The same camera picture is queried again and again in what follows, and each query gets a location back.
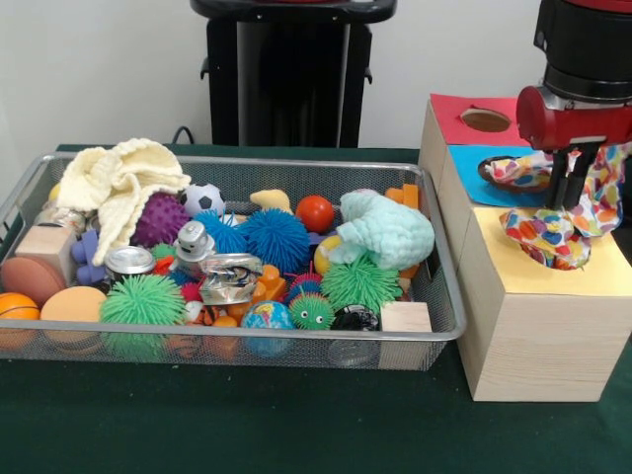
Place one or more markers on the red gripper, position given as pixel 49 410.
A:
pixel 577 126

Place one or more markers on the large polka dot cloth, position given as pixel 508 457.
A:
pixel 543 232

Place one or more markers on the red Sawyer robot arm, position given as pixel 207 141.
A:
pixel 582 39

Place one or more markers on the wooden box with three holes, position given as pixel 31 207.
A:
pixel 538 345

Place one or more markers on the mint green knitted cloth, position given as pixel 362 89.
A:
pixel 390 227

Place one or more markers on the small wooden block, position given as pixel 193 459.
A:
pixel 406 317

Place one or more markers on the red orange ball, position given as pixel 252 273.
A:
pixel 316 213

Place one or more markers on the rainbow spiky caterpillar toy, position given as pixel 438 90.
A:
pixel 310 313

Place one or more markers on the blue spiky ball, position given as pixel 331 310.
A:
pixel 274 237

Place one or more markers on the globe print ball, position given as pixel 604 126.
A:
pixel 266 316

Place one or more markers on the small soccer ball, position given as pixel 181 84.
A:
pixel 202 200

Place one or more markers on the dark green tablecloth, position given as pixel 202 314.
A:
pixel 247 424

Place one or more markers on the purple knobbly ball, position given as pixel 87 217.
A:
pixel 160 219

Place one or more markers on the green spiky ball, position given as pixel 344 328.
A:
pixel 143 298

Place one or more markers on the pale yellow knitted cloth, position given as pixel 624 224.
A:
pixel 123 173

